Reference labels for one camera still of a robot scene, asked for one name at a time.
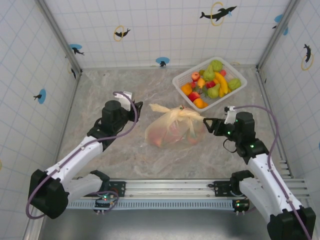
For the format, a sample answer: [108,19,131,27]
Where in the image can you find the cream plastic bag orange prints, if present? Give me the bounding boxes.
[145,103,206,148]

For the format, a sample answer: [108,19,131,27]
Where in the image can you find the yellow fake banana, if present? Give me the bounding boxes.
[213,71,232,98]

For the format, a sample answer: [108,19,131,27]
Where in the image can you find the white plastic mesh basket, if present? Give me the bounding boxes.
[172,57,248,112]

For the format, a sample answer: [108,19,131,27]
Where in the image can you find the green fake pear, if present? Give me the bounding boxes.
[202,65,216,81]

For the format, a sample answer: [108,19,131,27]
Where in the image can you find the thin black cable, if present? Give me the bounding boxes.
[223,138,238,154]

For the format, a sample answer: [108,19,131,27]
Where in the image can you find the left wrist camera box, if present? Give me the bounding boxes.
[119,90,133,113]

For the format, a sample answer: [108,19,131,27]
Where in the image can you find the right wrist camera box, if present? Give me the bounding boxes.
[224,105,238,125]

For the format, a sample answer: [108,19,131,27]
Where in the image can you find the orange yellow fake mango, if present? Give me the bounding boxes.
[193,98,209,109]

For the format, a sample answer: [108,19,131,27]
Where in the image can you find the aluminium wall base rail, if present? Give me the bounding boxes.
[79,65,260,71]

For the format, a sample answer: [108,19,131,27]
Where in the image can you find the aluminium frame post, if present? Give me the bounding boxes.
[23,217,46,240]

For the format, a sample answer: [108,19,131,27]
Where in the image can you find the white slotted cable duct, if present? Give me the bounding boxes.
[67,199,256,210]

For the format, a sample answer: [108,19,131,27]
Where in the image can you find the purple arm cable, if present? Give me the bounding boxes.
[25,91,139,220]
[234,104,313,240]

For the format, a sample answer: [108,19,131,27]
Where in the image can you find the round orange fake fruit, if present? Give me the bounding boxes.
[181,83,194,95]

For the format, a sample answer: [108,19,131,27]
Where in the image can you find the large dolphin ring sticker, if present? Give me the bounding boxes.
[199,1,238,27]

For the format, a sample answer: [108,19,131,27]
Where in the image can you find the black mounting plate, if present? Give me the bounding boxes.
[213,180,261,198]
[81,180,127,198]

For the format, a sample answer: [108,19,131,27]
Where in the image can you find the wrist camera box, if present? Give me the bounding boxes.
[224,105,238,125]
[119,90,133,113]

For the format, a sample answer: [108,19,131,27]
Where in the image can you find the blue oval dolphin sticker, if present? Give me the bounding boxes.
[33,88,48,105]
[68,43,85,56]
[155,56,170,68]

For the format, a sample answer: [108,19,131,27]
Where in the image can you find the small dolphin ring sticker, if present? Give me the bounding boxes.
[67,62,77,80]
[301,43,315,71]
[113,24,132,42]

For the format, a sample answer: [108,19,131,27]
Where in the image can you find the aluminium side rail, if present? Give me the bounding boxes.
[39,71,83,173]
[256,71,294,179]

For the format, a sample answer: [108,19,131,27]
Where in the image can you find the small controller board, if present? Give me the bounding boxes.
[231,198,250,216]
[93,196,120,216]

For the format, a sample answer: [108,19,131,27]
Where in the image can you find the aluminium corner post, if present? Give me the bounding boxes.
[34,0,83,76]
[256,0,300,72]

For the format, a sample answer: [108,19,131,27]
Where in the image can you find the marble pattern table cover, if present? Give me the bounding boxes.
[41,67,293,180]

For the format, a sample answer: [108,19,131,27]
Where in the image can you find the grey metal panel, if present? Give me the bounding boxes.
[37,208,271,240]

